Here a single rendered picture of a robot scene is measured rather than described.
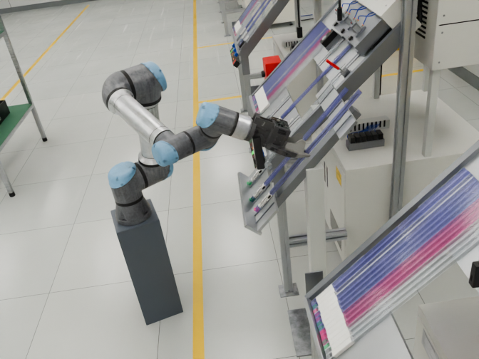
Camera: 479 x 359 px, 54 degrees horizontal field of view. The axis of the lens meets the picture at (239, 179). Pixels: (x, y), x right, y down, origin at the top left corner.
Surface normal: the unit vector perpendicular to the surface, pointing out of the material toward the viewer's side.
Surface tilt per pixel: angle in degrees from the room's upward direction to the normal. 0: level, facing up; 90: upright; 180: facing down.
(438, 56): 90
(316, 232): 90
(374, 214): 90
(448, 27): 90
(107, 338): 0
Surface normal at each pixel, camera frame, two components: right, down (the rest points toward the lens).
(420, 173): 0.08, 0.52
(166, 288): 0.36, 0.46
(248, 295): -0.12, -0.84
